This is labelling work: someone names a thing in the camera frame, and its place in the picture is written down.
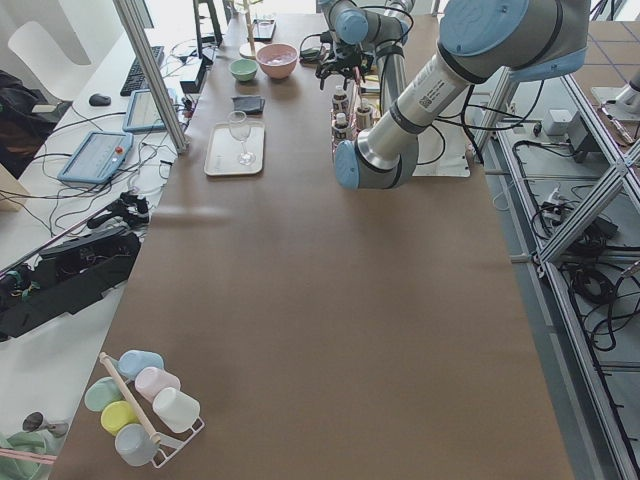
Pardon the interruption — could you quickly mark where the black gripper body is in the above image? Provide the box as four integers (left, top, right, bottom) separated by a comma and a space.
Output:
315, 43, 373, 90

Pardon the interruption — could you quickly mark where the tea bottle white cap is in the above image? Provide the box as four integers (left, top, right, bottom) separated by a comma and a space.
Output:
332, 85, 350, 115

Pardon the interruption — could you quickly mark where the copper wire bottle basket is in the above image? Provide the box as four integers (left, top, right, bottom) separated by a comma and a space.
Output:
331, 80, 376, 155

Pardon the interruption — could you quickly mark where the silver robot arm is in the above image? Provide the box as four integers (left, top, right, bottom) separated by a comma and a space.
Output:
334, 1, 590, 190
316, 1, 414, 112

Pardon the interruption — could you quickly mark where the tea bottle in basket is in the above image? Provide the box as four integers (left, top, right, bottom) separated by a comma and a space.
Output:
355, 99, 373, 131
331, 113, 351, 149

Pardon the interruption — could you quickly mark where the pink bowl of ice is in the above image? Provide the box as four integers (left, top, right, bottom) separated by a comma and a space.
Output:
256, 43, 298, 80

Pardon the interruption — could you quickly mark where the black glass tray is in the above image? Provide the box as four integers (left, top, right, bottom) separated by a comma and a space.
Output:
252, 19, 276, 42

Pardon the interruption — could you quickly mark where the wooden cup tree stand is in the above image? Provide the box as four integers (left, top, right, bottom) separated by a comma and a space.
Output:
235, 1, 271, 59

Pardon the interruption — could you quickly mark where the green empty bowl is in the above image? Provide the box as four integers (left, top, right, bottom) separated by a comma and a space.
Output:
229, 58, 258, 82

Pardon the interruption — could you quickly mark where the grey folded cloth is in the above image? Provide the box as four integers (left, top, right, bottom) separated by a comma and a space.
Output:
232, 95, 265, 115

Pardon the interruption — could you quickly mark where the clear wine glass on tray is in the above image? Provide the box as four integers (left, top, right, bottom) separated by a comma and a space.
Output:
227, 111, 255, 166

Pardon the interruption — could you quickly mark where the cream rabbit serving tray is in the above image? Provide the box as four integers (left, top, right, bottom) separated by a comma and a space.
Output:
204, 120, 265, 177

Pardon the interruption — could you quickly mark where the black keyboard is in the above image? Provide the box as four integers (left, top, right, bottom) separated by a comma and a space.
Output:
120, 46, 164, 97

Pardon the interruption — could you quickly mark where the blue teach pendant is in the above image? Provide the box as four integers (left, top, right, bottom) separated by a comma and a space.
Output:
122, 89, 166, 134
57, 131, 134, 185

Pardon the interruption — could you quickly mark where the black computer mouse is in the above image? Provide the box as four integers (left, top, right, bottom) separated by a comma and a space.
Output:
88, 93, 112, 107

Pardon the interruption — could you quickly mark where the black foam case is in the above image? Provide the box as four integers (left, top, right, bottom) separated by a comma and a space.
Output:
1, 226, 140, 341

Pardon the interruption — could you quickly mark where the light blue mug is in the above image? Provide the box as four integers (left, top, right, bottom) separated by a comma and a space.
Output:
117, 349, 164, 380

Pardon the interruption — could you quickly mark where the pink mug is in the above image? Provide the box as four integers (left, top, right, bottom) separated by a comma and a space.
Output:
134, 366, 181, 403

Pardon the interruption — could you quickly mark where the white mug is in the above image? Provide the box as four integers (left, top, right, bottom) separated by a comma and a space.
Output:
152, 387, 201, 433

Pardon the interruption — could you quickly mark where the green mug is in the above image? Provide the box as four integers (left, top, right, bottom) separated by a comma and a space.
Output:
84, 377, 123, 412

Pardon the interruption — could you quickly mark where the yellow mug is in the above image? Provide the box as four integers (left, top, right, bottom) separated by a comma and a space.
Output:
100, 400, 139, 436

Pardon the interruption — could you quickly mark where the white mug rack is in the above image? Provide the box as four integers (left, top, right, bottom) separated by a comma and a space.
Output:
98, 352, 205, 469

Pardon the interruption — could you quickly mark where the grey blue mug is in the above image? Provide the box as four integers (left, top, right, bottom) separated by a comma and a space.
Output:
115, 423, 158, 467

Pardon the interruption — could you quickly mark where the aluminium frame post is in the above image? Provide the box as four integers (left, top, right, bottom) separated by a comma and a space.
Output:
113, 0, 188, 154

